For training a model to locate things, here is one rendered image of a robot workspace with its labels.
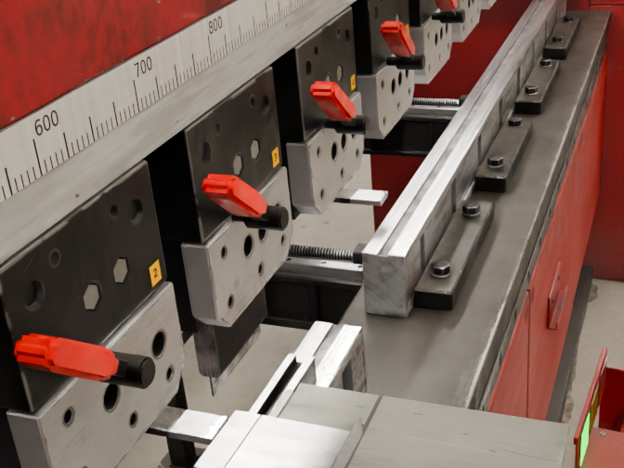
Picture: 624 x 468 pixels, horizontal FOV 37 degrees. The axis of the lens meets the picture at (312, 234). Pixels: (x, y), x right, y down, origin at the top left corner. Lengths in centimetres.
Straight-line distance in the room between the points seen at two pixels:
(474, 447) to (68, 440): 42
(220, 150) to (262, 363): 213
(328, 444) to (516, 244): 68
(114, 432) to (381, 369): 63
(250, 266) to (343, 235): 275
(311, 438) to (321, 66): 34
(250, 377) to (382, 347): 154
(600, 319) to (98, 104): 251
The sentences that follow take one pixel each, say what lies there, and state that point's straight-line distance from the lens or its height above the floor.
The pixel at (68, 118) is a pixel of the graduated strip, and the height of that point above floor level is 139.
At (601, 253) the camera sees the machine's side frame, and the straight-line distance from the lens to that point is 312.
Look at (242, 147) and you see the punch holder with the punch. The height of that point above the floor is 130.
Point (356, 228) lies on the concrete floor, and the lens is 351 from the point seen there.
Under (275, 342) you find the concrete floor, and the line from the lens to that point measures 287.
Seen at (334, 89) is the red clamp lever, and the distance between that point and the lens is 78.
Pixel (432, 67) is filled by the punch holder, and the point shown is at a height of 119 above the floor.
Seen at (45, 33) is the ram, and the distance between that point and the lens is 51.
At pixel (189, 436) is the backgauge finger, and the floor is 100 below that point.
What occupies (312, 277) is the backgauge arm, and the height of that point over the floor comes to 84.
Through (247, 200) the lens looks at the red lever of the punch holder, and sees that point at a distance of 63.
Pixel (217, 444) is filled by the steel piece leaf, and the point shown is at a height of 100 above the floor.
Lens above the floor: 154
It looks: 26 degrees down
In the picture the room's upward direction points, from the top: 5 degrees counter-clockwise
